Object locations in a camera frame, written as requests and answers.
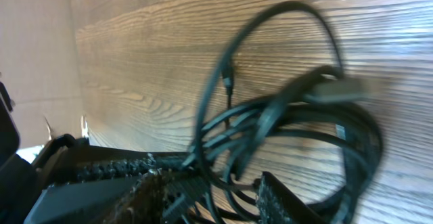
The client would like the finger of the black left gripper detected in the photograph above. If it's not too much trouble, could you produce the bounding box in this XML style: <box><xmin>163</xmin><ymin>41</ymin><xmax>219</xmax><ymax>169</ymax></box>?
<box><xmin>23</xmin><ymin>151</ymin><xmax>210</xmax><ymax>223</ymax></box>

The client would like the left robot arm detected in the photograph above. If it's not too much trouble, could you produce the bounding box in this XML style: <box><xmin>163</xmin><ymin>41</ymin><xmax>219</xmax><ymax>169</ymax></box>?
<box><xmin>1</xmin><ymin>88</ymin><xmax>210</xmax><ymax>223</ymax></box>

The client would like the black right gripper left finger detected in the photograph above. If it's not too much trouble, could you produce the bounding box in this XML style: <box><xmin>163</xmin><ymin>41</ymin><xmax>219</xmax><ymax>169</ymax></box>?
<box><xmin>97</xmin><ymin>169</ymin><xmax>168</xmax><ymax>224</ymax></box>

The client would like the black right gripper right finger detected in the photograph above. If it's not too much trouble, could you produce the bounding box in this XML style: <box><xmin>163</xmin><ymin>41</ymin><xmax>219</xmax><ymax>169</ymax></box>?
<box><xmin>256</xmin><ymin>172</ymin><xmax>325</xmax><ymax>224</ymax></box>

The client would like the black USB cable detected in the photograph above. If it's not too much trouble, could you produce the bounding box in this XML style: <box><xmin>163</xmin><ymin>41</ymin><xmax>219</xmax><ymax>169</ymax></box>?
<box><xmin>182</xmin><ymin>0</ymin><xmax>385</xmax><ymax>224</ymax></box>

